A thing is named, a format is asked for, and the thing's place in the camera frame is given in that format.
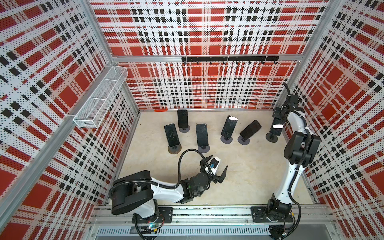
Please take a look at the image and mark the black phone with white sticker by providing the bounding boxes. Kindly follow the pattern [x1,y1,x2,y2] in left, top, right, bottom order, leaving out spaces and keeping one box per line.
[270,118,285,136]

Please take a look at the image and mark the black phone with pink edge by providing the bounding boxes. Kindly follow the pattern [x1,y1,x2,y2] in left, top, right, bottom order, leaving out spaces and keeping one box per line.
[221,116,238,138]

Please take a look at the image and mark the blue-edged phone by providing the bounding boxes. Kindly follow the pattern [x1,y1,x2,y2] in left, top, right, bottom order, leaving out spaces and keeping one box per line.
[240,120,262,140]

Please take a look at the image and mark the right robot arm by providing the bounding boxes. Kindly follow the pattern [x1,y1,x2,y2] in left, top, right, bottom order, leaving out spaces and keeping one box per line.
[266,94,321,223]

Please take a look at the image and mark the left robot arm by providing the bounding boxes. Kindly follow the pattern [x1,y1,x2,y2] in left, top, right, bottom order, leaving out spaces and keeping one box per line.
[109,156,228,219]

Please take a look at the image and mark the grey centre phone stand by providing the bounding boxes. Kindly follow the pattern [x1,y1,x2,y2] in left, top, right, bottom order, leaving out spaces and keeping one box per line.
[198,145,210,154]

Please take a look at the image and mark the black phone in centre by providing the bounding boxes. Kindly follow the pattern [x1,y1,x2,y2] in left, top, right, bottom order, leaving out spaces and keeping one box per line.
[196,124,209,148]

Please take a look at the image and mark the wooden-base phone stand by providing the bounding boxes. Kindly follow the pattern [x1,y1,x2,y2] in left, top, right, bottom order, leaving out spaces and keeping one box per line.
[168,144,182,155]

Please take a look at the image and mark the grey stand at back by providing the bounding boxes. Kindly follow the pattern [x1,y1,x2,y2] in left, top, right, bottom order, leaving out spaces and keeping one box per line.
[179,126,190,133]

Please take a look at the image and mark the grey stand of blue phone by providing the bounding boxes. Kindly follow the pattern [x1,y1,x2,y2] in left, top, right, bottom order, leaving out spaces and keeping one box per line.
[238,136,250,146]

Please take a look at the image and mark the dark grey far-right phone stand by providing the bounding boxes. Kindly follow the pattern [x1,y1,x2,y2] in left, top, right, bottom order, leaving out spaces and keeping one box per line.
[266,133,278,143]

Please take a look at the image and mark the black phone on wooden stand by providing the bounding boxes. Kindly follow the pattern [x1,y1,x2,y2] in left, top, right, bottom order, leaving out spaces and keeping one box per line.
[164,124,180,148]

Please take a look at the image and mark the black phone at back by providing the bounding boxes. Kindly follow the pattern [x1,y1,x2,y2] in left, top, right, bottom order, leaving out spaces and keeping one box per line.
[177,110,189,129]

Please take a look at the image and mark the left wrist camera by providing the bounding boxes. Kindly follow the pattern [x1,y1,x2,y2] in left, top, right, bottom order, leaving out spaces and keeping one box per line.
[209,157,221,175]

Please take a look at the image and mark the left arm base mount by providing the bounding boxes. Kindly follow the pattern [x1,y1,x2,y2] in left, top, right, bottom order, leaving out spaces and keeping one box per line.
[132,207,173,240]

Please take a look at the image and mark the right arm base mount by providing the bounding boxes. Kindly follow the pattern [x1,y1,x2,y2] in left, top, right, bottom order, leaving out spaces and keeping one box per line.
[251,192,302,240]

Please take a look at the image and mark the black hook rail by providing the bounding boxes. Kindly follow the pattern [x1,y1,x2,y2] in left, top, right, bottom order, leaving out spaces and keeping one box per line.
[181,56,280,63]

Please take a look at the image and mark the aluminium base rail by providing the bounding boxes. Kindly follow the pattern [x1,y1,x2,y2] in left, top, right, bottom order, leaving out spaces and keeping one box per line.
[85,205,342,240]

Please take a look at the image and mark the white wire mesh basket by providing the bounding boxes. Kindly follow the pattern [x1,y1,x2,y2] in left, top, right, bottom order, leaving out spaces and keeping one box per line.
[74,66,128,129]

